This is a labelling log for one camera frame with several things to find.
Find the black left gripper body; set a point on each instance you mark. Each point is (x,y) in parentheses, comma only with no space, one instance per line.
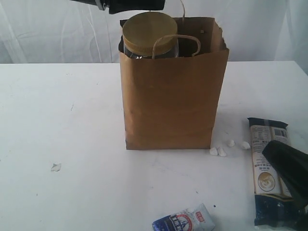
(118,6)

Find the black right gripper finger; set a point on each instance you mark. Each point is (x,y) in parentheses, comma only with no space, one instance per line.
(292,166)

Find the plastic nut jar yellow lid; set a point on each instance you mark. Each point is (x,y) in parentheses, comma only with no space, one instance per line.
(146,32)

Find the black beige noodle package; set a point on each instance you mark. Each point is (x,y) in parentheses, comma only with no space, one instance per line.
(274,204)

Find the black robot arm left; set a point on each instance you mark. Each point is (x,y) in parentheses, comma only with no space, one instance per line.
(99,3)

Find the brown paper bag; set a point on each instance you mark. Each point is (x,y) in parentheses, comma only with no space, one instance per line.
(171,103)

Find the small white pebble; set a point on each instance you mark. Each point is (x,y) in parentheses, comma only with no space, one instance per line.
(245,145)
(230,143)
(213,151)
(221,152)

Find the blue white salt packet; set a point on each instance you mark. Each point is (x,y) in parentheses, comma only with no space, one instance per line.
(196,219)

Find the small clear plastic scrap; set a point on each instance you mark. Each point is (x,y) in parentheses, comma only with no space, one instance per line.
(56,167)

